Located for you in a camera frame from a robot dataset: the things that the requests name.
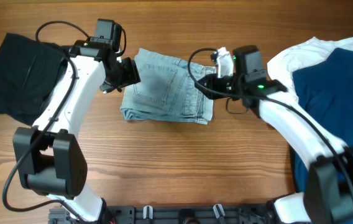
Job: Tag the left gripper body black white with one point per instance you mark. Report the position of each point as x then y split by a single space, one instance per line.
126 73

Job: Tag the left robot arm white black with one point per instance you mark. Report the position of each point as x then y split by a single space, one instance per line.
49 160

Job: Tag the dark blue t-shirt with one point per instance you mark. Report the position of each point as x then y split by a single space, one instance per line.
325 92

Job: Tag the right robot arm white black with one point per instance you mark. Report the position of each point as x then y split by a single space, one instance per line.
328 196

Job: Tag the light blue denim shorts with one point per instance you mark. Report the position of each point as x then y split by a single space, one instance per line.
166 91

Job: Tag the folded black garment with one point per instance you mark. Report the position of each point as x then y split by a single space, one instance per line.
29 72

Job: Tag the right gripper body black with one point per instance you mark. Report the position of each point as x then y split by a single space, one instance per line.
209 82

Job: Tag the white t-shirt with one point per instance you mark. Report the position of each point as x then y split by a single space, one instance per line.
306 54

